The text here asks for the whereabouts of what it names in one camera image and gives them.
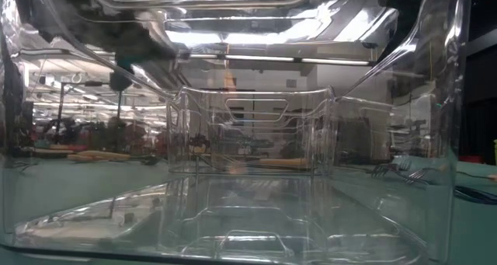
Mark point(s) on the long ceiling tube light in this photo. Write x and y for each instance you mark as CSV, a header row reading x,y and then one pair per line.
x,y
264,58

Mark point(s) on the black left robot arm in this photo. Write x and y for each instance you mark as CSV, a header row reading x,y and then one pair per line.
x,y
116,39

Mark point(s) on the black metal frame stand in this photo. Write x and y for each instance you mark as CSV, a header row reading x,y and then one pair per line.
x,y
60,113

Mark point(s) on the green table mat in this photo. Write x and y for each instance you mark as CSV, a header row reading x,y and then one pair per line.
x,y
477,234

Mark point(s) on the iridescent fork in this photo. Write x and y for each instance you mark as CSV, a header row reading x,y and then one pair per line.
x,y
382,171

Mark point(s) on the wooden table with black frame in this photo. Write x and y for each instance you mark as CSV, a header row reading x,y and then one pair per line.
x,y
50,152

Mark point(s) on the clear plastic bin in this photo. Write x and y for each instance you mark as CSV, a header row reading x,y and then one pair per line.
x,y
174,140
233,148
450,121

